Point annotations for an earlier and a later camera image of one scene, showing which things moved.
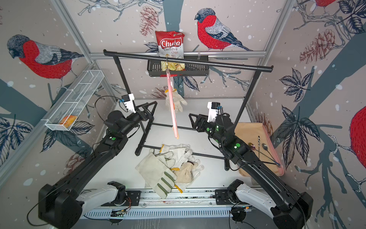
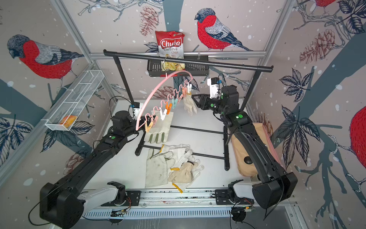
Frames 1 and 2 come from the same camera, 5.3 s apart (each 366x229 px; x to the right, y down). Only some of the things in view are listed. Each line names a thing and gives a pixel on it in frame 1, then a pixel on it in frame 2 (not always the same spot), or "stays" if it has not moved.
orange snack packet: x=68 y=120 stays
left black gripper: x=147 y=116 → x=143 y=118
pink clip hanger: x=175 y=134 → x=181 y=91
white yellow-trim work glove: x=181 y=152 stays
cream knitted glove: x=178 y=101 → x=188 y=103
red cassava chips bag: x=170 y=44 stays
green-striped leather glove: x=159 y=178 → x=159 y=132
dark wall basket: x=154 y=68 stays
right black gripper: x=200 y=120 → x=204 y=98
